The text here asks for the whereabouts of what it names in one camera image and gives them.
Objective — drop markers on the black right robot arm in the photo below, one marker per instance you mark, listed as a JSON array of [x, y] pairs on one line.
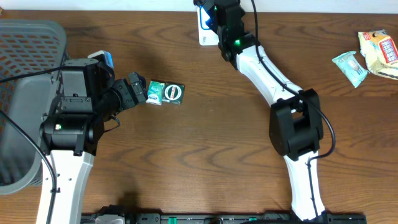
[[295, 128]]

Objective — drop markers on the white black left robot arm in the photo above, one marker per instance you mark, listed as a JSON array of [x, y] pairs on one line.
[[90, 96]]

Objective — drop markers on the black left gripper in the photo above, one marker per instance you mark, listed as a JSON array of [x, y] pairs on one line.
[[129, 94]]

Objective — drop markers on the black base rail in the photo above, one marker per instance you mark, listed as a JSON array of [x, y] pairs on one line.
[[118, 214]]

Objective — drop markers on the white teal tissue pack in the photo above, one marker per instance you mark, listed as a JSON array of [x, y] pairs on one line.
[[155, 93]]

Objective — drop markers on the dark green round-logo packet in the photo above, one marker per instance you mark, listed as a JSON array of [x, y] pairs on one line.
[[173, 93]]

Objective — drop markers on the yellow printed bag pack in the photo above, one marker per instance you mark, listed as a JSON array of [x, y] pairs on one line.
[[379, 52]]

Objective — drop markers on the grey plastic shopping basket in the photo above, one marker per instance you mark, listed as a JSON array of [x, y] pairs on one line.
[[27, 47]]

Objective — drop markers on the teal snack packet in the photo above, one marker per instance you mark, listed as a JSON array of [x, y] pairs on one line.
[[351, 68]]

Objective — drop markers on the white barcode scanner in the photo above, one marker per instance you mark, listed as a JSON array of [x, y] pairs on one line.
[[206, 36]]

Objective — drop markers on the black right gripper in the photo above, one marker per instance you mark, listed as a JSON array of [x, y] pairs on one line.
[[210, 23]]

